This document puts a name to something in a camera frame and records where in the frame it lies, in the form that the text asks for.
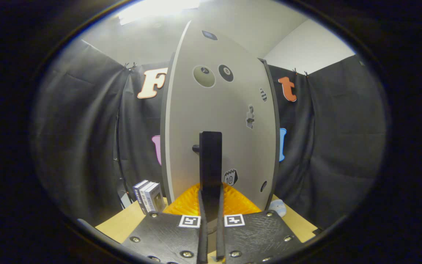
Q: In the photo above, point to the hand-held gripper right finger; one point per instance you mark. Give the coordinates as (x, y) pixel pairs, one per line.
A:
(220, 238)

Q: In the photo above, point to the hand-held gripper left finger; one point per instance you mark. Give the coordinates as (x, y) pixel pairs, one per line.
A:
(203, 234)

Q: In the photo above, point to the white cabinet door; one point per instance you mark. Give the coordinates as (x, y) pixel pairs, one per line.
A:
(211, 110)

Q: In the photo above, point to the grey book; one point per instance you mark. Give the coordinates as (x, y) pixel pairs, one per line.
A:
(156, 200)

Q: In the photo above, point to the white blue rounded object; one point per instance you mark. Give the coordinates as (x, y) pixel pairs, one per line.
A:
(278, 208)

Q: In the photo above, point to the grey cabinet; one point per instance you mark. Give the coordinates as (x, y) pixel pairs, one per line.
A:
(275, 110)

